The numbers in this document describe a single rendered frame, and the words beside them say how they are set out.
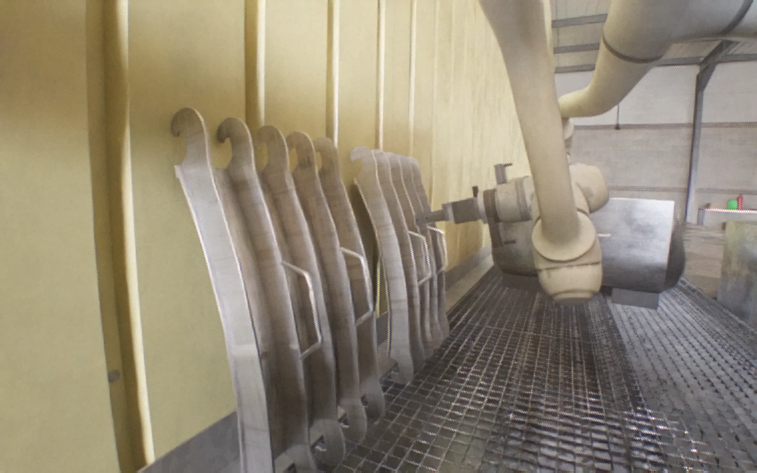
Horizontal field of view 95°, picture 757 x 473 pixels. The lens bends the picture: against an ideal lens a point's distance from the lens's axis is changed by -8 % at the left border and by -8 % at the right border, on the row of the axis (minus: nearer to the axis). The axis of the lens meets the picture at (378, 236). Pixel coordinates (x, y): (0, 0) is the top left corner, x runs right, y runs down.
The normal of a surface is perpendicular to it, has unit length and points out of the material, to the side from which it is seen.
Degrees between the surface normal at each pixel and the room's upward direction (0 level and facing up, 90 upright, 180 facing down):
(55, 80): 90
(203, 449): 90
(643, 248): 90
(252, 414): 90
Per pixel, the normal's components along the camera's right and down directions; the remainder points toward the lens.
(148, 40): 0.90, 0.07
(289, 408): -0.44, 0.11
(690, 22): -0.25, 0.92
